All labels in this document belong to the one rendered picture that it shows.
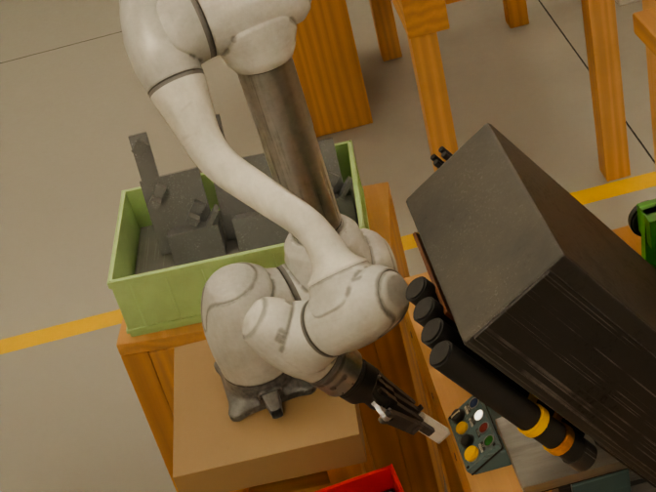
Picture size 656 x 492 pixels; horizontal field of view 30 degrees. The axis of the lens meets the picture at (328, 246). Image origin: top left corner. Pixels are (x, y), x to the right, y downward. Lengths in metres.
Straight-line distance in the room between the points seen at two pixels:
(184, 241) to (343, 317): 1.24
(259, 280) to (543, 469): 0.70
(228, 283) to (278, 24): 0.53
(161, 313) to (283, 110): 0.93
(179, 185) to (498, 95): 2.40
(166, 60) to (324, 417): 0.78
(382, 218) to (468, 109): 2.06
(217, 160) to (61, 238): 3.11
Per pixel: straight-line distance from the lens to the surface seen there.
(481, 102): 5.19
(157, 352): 3.00
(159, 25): 2.05
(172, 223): 3.10
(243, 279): 2.31
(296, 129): 2.18
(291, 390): 2.44
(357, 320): 1.85
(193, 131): 2.02
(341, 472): 2.48
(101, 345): 4.40
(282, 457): 2.37
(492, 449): 2.22
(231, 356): 2.36
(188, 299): 2.92
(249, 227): 3.03
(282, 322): 1.94
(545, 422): 1.64
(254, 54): 2.09
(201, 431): 2.45
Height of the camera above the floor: 2.52
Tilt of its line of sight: 34 degrees down
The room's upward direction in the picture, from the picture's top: 15 degrees counter-clockwise
